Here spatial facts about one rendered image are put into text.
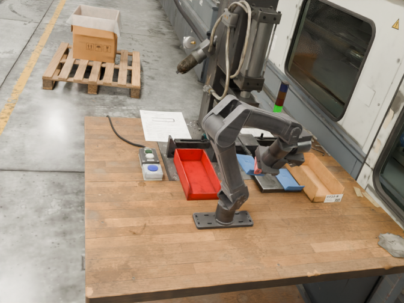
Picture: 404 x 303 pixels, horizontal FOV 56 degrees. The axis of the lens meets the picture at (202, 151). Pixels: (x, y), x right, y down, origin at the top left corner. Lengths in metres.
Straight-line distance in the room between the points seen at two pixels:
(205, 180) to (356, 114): 0.85
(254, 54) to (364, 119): 0.70
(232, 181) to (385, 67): 0.96
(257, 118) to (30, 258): 1.67
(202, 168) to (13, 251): 1.32
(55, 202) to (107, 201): 1.44
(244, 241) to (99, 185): 0.53
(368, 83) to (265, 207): 0.82
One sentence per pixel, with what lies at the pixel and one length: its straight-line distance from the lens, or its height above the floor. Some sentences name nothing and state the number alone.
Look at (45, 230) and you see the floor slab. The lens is 2.54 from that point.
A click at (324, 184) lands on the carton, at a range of 1.65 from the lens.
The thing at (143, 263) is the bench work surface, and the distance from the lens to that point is 1.12.
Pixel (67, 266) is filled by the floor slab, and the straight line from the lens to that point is 2.33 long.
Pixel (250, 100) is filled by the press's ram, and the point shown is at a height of 1.18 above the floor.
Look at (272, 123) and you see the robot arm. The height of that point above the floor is 1.28.
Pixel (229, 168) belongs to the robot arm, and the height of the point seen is 1.14.
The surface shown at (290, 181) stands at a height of 0.92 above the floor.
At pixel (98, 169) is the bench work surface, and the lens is 1.46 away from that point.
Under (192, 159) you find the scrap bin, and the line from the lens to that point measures 1.55.
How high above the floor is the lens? 1.73
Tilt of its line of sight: 30 degrees down
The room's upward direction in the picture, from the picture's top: 11 degrees clockwise
